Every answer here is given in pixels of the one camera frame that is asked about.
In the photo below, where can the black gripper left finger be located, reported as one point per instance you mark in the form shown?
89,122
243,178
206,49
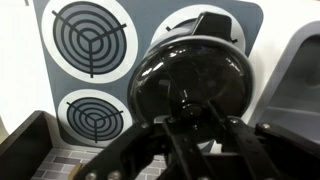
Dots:
126,150

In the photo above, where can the black toy kitchen shelf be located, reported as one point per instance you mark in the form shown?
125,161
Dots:
20,150

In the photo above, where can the grey toy sink basin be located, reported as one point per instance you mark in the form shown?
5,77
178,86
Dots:
300,100

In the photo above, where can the white toy kitchen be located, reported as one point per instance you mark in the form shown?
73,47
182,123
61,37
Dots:
20,66

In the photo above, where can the brick print backsplash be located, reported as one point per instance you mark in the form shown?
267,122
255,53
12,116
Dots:
60,161

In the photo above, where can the black pot with lid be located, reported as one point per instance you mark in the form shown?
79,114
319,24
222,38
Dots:
213,25

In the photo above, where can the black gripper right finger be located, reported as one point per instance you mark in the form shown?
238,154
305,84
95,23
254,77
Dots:
253,153

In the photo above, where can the grey stove burner panel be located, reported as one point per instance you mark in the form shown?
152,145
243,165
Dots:
143,20

